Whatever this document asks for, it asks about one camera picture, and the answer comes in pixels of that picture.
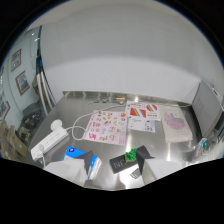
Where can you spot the white power strip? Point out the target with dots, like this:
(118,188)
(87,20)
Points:
(50,142)

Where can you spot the small clear packet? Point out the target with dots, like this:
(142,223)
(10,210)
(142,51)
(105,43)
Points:
(202,146)

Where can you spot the small dark card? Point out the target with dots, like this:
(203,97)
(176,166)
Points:
(135,173)

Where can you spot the pink sticker sheet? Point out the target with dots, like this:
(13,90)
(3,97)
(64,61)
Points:
(106,127)

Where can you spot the cardboard box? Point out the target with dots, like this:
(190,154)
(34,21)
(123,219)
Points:
(10,141)

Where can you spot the green toy block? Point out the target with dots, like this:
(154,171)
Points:
(130,154)

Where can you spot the pink patterned packet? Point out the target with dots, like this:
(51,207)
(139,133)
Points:
(176,125)

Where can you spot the grey cabinet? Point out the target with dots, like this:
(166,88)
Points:
(206,106)

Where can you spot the colourful shapes card sheet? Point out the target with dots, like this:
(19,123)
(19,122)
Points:
(143,111)

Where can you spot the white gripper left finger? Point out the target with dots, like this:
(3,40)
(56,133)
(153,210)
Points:
(68,168)

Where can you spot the white round plug adapter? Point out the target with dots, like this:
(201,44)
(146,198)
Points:
(56,124)

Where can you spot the framed picture, red frame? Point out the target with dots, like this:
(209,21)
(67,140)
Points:
(22,82)
(16,60)

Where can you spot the black lettered card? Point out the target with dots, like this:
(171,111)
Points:
(119,164)

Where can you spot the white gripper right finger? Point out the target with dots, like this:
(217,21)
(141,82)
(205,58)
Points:
(156,168)

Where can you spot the white printed card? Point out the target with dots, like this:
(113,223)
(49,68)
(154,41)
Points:
(141,125)

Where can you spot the blue and white packet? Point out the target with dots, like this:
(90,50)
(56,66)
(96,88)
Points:
(74,152)

